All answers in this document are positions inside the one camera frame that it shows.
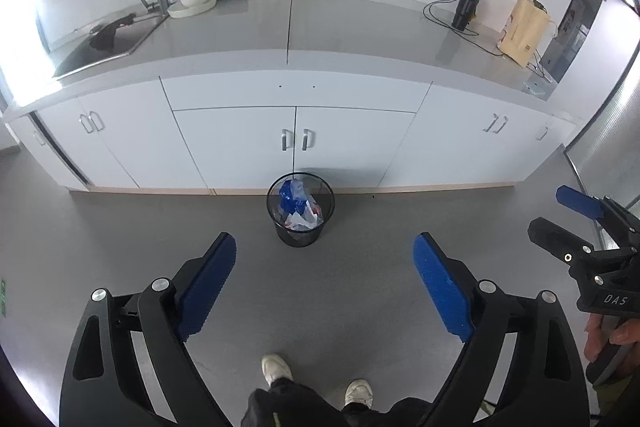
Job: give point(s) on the white kitchen cabinets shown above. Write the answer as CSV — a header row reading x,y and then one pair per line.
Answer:
x,y
233,122

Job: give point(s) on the white right shoe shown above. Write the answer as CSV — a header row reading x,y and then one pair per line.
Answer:
x,y
360,392

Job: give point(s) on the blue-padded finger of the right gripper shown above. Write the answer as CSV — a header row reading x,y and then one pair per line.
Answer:
x,y
587,206

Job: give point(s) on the Colgate toothpaste box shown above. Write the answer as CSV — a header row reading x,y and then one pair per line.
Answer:
x,y
311,219

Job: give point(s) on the person right hand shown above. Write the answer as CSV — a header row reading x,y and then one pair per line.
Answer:
x,y
625,334

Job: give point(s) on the orange cardboard box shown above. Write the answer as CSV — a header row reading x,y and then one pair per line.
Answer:
x,y
523,30

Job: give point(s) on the dark red rag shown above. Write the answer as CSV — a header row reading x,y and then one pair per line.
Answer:
x,y
103,39

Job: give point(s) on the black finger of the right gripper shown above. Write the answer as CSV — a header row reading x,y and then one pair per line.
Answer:
x,y
558,242

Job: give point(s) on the stainless steel sink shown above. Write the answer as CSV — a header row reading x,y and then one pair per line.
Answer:
x,y
127,40

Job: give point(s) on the black mesh trash bin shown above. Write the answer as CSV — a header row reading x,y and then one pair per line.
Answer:
x,y
318,189

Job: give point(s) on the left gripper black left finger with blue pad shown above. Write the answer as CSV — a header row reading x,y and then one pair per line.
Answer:
x,y
103,384

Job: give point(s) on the blue tissue wrapper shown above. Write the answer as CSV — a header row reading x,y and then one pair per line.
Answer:
x,y
293,197

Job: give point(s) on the white shoe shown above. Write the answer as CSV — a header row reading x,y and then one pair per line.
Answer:
x,y
274,368
360,392

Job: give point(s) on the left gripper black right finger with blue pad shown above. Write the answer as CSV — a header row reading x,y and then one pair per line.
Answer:
x,y
519,364

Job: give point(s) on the white left shoe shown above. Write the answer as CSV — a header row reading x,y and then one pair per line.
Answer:
x,y
274,368

